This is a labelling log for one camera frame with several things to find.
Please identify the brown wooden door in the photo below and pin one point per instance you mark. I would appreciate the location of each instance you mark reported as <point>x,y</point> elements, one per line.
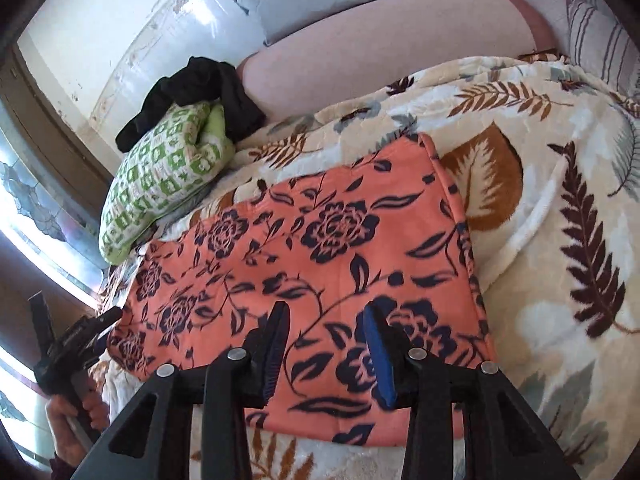
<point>45,110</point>

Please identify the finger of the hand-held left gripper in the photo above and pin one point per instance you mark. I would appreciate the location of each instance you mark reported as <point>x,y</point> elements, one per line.
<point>42,320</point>
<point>102,322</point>

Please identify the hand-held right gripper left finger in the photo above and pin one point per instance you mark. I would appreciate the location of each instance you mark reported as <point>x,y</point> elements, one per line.
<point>275,360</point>

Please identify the black garment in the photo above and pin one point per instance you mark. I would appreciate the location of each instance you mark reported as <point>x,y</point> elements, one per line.
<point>200,80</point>

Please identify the pink bolster cushion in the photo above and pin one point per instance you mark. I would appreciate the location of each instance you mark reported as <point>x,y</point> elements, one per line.
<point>375,60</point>

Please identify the person's left forearm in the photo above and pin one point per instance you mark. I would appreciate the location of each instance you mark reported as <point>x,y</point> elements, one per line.
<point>60,470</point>

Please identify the green checkered pillow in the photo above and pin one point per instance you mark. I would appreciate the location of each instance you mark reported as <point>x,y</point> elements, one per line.
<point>160,180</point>

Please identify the orange floral garment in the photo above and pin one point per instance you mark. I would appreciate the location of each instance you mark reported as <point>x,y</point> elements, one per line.
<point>310,260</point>

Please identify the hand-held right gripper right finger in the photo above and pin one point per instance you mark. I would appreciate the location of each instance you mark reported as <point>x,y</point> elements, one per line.
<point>380,360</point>

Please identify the leaf print blanket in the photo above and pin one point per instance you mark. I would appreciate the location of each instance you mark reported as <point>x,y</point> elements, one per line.
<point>550,210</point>

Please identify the striped floral cushion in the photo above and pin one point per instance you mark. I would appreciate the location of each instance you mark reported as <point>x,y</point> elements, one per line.
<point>600,35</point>

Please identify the person's left hand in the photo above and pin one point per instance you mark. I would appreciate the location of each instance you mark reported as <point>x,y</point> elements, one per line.
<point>62,425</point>

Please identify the arched stained glass pane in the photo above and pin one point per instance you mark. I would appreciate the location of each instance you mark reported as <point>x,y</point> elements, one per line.
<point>35,200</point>

